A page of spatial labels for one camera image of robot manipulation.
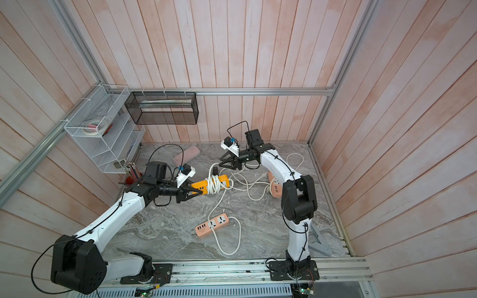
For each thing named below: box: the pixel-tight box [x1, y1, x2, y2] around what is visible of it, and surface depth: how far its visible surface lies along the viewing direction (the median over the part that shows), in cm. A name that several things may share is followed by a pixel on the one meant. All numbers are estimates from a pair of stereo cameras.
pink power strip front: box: [195, 212, 230, 238], surface depth 85 cm
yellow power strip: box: [190, 174, 231, 195], surface depth 75 cm
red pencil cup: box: [125, 172, 143, 185], surface depth 90 cm
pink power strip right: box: [267, 171, 283, 199], surface depth 95 cm
